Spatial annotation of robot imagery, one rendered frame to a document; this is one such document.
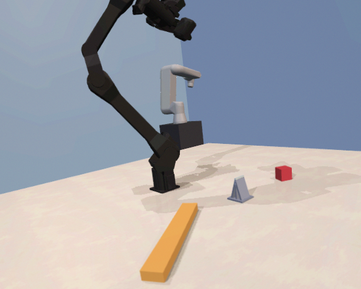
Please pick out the orange rectangular bar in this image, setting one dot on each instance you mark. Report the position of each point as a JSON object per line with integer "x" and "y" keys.
{"x": 158, "y": 265}

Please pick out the red cube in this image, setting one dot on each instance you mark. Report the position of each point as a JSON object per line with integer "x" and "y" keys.
{"x": 283, "y": 173}

